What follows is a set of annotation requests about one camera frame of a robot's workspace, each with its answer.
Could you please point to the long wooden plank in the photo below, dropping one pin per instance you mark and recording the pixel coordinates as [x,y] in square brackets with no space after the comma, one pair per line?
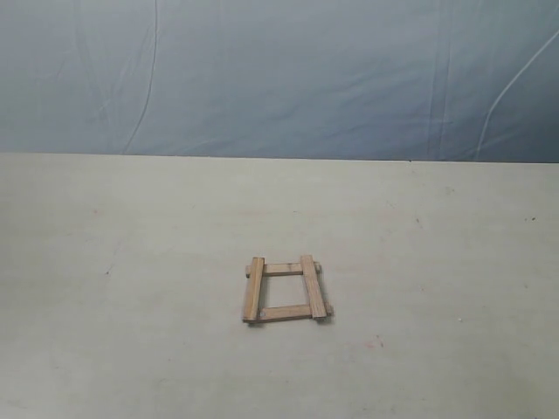
[252,292]

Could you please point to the short wooden plank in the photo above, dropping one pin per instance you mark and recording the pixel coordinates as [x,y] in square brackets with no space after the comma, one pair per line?
[279,270]

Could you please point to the brown wooden stick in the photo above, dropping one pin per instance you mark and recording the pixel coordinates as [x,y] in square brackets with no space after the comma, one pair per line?
[281,313]

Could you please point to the blue-grey backdrop cloth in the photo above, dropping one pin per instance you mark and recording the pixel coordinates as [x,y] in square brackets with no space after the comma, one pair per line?
[363,80]

